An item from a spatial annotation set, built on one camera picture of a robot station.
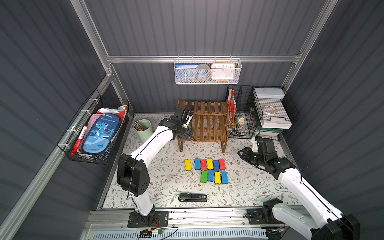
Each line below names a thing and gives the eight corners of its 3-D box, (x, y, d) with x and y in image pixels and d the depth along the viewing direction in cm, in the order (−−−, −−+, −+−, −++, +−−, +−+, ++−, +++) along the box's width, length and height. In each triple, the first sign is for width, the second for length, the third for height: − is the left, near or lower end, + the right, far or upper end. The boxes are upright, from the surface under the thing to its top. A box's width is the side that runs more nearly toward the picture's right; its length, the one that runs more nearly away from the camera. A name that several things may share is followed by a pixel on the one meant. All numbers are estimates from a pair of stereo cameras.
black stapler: (179, 202, 81) (178, 199, 76) (179, 195, 83) (178, 192, 78) (206, 202, 81) (207, 199, 76) (206, 195, 83) (206, 192, 78)
